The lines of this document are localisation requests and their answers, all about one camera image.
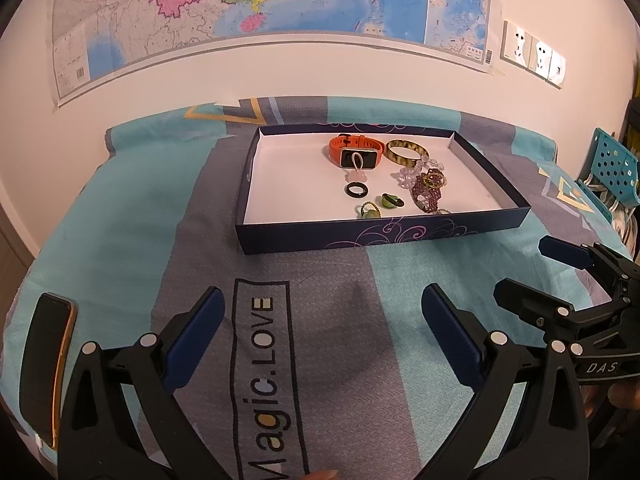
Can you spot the black smartphone with gold edge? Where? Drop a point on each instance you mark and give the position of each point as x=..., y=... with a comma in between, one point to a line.
x=42, y=360

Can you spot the person's right hand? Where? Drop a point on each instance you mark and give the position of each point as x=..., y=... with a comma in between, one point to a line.
x=625, y=400

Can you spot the white wall socket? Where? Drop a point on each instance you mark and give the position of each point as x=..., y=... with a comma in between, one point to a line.
x=557, y=69
x=515, y=42
x=540, y=57

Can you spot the colourful wall map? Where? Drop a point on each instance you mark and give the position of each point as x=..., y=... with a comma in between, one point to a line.
x=300, y=0

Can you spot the navy patterned cardboard box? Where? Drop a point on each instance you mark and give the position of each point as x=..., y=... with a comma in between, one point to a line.
x=300, y=242

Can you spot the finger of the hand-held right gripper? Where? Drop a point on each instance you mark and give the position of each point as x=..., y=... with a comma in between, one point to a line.
x=565, y=252
x=530, y=305

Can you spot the teal and grey printed bedsheet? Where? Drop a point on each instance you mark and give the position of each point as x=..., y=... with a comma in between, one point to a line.
x=150, y=200

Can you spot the person's left hand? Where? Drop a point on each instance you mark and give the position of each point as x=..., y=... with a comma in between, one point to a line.
x=325, y=475

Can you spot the pink pendant charm with loop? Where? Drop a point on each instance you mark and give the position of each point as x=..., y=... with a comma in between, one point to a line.
x=357, y=176

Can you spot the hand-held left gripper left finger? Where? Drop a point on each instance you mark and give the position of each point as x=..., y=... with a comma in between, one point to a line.
x=195, y=340

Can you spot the tortoiseshell bangle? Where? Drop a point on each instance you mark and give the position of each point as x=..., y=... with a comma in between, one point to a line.
x=400, y=159

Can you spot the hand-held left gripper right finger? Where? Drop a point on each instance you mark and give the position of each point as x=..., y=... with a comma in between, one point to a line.
x=450, y=332

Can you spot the teal perforated basket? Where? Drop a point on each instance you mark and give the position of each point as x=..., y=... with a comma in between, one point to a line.
x=612, y=160

